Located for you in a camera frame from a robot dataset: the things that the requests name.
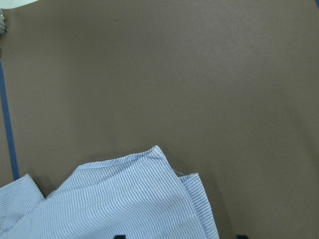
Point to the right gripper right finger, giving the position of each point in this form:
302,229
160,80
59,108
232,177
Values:
240,236

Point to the light blue striped shirt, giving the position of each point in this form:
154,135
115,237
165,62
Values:
139,195

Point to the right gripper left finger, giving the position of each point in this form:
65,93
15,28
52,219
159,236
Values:
119,237

